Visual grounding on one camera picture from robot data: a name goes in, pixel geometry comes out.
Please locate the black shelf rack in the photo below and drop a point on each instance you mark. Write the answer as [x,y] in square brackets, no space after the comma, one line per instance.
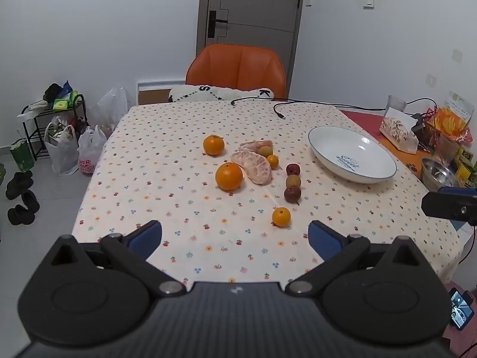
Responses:
[80,104]

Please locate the medium orange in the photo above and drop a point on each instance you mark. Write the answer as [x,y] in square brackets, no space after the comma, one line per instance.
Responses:
[214,145]

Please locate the smartphone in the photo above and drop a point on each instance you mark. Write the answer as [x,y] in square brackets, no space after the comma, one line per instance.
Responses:
[460,308]

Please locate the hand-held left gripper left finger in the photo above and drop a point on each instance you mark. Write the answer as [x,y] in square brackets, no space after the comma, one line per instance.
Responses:
[145,238]

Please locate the steel bowl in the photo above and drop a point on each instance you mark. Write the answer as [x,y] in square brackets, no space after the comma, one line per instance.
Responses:
[438,174]

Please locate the white cushion with black pattern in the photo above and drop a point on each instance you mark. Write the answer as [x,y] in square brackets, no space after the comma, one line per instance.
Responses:
[223,92]

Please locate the white bag with red print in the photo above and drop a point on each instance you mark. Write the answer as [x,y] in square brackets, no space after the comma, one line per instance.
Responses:
[91,153]

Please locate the small yellow brown fruit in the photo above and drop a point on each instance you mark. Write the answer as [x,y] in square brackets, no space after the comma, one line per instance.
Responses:
[293,181]

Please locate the white cloth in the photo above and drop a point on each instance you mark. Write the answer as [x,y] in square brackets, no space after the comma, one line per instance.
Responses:
[35,106]

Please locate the large orange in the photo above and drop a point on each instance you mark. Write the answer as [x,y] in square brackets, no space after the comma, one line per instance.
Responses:
[228,176]

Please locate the white bowl with dark rim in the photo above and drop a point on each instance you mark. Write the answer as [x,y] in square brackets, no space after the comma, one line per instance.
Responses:
[352,154]

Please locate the pink peeled pomelo piece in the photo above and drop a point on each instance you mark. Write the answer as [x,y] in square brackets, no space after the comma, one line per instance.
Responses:
[253,144]

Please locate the blue packet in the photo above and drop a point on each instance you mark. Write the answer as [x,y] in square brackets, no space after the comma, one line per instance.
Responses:
[66,88]

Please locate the white green carton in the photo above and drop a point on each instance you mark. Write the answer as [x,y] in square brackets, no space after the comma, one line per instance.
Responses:
[460,100]

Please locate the small mandarin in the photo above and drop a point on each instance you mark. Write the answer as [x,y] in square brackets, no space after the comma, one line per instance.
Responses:
[281,217]
[272,161]

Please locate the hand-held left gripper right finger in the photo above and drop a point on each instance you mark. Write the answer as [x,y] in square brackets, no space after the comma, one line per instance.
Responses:
[325,239]

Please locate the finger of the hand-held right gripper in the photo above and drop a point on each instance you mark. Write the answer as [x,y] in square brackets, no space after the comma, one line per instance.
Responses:
[447,207]

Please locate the white framed board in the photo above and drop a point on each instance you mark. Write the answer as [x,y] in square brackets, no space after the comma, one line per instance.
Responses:
[162,91]

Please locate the orange chair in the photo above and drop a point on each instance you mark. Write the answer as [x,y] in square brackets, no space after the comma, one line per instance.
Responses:
[234,63]

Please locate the floral tablecloth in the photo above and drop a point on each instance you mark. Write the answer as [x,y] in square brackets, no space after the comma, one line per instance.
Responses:
[167,194]

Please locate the pale peeled pomelo piece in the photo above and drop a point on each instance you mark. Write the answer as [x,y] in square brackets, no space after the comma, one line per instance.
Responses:
[256,170]

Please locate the red orange table mat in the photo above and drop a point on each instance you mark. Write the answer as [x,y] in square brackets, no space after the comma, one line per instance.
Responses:
[365,121]

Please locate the white plastic bag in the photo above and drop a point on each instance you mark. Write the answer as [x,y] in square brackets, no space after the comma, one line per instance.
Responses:
[61,149]

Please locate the green bag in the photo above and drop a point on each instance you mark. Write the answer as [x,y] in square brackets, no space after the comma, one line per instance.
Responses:
[21,156]

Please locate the grey door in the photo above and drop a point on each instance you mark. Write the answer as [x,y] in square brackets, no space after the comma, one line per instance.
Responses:
[257,7]

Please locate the small green fruit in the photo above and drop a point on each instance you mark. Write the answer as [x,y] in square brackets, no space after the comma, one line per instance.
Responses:
[265,151]

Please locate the clear plastic bag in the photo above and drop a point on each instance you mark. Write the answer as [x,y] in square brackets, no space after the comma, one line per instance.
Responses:
[111,106]

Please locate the black cloth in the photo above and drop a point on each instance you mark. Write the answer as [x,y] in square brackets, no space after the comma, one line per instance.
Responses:
[52,91]

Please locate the white wall outlet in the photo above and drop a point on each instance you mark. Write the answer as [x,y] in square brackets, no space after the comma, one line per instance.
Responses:
[431,79]

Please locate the black charger plug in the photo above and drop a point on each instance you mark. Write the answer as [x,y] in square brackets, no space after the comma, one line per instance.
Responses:
[419,123]

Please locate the clear glass cup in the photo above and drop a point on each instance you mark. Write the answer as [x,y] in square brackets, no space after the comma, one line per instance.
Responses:
[396,103]

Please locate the floral tissue pack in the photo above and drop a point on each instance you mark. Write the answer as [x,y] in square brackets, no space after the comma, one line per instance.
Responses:
[398,132]

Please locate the green packet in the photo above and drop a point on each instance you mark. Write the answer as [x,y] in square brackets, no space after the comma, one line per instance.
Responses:
[65,103]

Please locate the small dark red fruit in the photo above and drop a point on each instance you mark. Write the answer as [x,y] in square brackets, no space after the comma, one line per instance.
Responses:
[293,169]
[292,194]

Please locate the orange snack bag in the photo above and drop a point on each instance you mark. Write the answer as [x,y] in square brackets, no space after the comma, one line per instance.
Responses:
[449,123]

